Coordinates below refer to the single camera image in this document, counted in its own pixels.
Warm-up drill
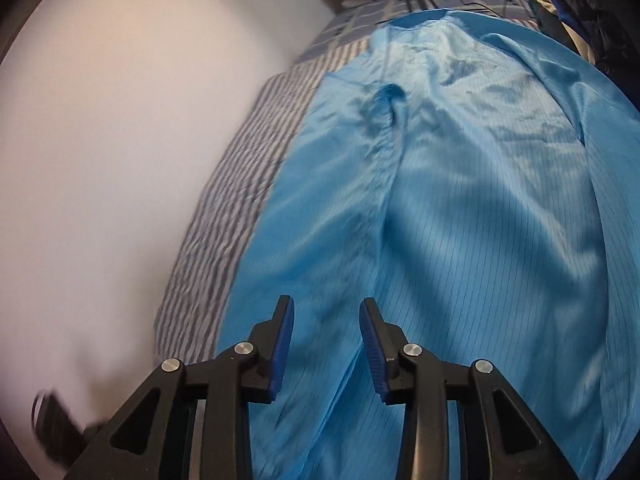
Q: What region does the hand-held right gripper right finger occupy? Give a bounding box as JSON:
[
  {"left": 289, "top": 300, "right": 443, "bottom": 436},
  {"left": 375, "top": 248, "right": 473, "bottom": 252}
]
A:
[{"left": 359, "top": 297, "right": 576, "bottom": 480}]

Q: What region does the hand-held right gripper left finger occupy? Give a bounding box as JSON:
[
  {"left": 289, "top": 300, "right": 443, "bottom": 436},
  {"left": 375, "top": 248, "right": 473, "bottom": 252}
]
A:
[{"left": 70, "top": 295, "right": 296, "bottom": 480}]

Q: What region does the light blue pinstriped garment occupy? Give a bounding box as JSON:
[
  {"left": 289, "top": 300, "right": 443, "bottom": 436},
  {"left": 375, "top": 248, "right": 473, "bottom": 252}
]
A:
[{"left": 215, "top": 10, "right": 640, "bottom": 480}]

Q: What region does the dark clothes pile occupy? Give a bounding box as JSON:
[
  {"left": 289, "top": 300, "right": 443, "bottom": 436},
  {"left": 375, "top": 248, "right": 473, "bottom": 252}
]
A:
[{"left": 512, "top": 0, "right": 640, "bottom": 111}]

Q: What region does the grey striped bed sheet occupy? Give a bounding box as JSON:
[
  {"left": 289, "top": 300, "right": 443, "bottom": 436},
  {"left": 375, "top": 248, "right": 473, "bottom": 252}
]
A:
[{"left": 152, "top": 42, "right": 371, "bottom": 361}]

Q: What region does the blue plaid bed sheet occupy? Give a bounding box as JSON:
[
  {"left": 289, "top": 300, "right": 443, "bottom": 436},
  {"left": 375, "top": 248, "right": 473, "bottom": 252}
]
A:
[{"left": 292, "top": 0, "right": 538, "bottom": 66}]

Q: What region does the black cable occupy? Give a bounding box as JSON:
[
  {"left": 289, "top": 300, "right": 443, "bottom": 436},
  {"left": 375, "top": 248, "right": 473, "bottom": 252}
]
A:
[{"left": 450, "top": 0, "right": 526, "bottom": 21}]

